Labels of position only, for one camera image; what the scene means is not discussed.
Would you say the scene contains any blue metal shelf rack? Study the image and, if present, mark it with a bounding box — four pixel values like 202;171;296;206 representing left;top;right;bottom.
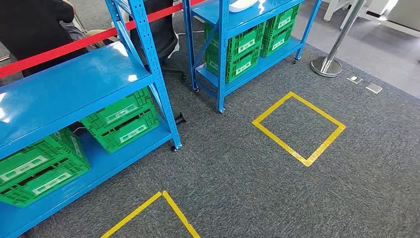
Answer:
0;0;183;238
182;0;322;114

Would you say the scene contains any white moulded plastic part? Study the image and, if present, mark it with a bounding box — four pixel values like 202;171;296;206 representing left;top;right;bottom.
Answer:
228;0;260;13

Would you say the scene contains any black office chair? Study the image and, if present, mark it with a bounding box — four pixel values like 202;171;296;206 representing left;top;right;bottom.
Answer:
129;0;186;81

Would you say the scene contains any yellow floor tape square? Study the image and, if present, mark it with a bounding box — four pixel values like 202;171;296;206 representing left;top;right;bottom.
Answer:
100;190;202;238
252;91;346;168

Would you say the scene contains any red barrier belt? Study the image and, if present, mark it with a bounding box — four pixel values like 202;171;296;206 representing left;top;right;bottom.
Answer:
0;0;206;79

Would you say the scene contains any white desk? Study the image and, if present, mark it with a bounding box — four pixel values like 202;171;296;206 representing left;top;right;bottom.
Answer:
323;0;420;38

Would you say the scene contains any white floor cable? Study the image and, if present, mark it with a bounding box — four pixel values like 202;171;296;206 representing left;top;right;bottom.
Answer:
169;30;205;59

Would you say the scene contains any silver stanchion post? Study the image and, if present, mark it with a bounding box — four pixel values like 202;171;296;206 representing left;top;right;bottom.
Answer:
310;0;367;78

